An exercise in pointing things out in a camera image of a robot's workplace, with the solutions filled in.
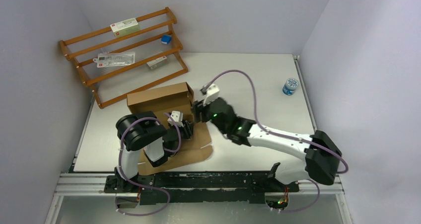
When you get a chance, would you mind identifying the wooden tiered rack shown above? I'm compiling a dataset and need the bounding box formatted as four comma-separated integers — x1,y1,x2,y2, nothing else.
58,7,189,109

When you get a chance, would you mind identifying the clear blister pack card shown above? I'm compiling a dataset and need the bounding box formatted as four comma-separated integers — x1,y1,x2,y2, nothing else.
92,52,136,68

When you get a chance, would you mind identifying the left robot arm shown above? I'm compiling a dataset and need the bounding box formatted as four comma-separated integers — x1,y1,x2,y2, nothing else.
114,111,194,192

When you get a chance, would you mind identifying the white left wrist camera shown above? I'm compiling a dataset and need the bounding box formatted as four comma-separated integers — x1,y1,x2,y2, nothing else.
167,111,184,127

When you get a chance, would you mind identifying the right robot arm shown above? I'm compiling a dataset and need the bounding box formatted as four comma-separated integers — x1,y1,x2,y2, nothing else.
192,98,342,191

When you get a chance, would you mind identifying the small blue cube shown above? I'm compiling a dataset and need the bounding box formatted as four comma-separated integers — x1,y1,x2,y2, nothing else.
161,34,172,44

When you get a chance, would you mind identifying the brown cardboard box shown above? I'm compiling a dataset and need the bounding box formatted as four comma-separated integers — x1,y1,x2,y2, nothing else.
127,82,213,175

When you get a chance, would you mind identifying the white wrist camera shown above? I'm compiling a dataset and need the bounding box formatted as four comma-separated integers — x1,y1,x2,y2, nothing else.
201,83,220,106
167,111,184,127

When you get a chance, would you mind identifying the white green product box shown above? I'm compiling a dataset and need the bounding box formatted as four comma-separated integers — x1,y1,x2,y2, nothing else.
110,18,140,38

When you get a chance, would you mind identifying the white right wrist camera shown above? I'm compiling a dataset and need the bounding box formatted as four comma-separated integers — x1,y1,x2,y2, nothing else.
201,83,220,106

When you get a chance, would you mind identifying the blue white lidded jar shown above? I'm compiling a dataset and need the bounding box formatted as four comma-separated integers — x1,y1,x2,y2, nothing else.
282,78,299,95

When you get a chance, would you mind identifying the small white grey box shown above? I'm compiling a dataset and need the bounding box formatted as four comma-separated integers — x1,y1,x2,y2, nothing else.
146,56,168,70

